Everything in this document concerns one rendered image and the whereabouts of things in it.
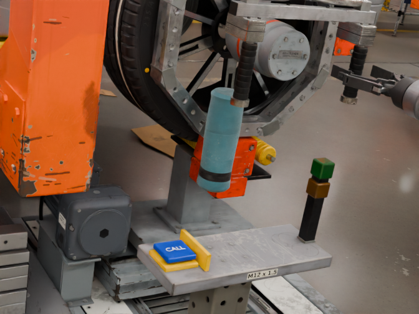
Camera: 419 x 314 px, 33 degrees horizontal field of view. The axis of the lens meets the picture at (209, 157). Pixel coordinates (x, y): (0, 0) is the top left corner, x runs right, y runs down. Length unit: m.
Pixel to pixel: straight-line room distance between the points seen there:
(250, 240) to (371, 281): 1.00
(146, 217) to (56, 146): 0.72
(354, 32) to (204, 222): 0.78
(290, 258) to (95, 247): 0.55
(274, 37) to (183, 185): 0.61
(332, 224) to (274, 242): 1.27
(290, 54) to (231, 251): 0.51
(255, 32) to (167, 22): 0.25
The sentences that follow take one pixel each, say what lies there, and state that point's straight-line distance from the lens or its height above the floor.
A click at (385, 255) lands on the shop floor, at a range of 2.82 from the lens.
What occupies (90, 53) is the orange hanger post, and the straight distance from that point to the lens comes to 1.51.
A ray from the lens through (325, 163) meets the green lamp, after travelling 1.64.
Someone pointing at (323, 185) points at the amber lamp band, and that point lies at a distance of 1.67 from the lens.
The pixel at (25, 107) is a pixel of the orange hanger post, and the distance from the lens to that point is 1.51.
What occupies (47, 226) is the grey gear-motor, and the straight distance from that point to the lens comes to 2.09.
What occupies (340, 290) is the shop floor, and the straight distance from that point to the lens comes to 2.49.
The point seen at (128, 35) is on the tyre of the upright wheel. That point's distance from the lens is 1.80.
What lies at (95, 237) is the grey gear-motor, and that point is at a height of 0.31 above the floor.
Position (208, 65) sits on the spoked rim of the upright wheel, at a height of 0.75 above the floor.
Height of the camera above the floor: 1.21
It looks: 21 degrees down
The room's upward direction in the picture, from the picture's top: 10 degrees clockwise
